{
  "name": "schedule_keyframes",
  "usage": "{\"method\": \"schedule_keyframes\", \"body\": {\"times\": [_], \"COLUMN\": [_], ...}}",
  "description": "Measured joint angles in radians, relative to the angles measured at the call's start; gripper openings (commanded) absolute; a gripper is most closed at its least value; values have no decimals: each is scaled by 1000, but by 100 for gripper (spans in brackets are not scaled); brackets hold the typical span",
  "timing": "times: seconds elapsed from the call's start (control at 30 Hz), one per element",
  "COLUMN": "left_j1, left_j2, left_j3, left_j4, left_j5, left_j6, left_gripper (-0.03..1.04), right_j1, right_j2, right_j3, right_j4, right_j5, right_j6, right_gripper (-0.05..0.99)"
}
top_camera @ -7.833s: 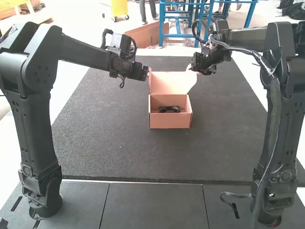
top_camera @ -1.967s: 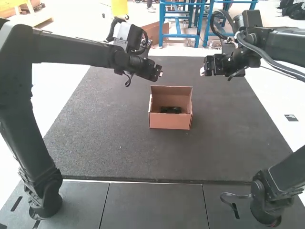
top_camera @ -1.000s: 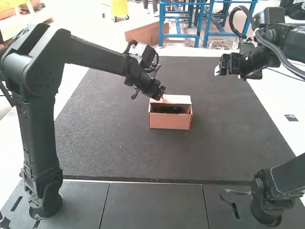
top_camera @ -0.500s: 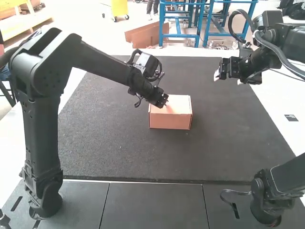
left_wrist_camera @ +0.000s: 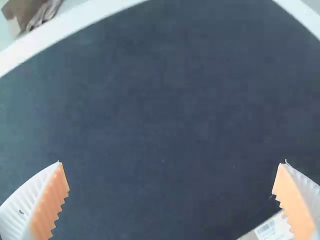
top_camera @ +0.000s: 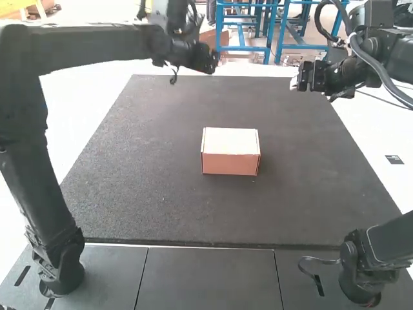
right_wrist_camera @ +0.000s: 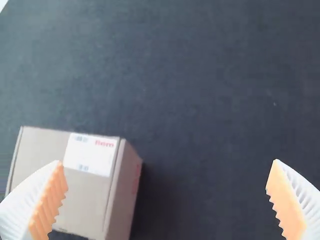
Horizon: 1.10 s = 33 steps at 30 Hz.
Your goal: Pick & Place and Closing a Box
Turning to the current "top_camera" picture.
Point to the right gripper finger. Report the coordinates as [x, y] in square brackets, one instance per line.
[293, 84]

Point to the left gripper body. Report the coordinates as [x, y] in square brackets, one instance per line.
[203, 58]

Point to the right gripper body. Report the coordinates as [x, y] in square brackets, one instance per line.
[311, 76]

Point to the cardboard box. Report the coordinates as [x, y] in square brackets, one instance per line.
[229, 151]

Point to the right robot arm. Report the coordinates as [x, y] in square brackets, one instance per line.
[384, 239]

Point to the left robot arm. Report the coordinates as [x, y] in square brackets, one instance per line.
[26, 129]

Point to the black mat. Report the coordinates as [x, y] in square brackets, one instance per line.
[161, 161]

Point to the small black label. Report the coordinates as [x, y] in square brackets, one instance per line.
[395, 159]

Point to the dark base panel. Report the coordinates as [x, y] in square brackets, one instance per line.
[303, 290]
[209, 279]
[106, 277]

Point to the blue metal frame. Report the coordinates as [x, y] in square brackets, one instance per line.
[306, 32]
[242, 29]

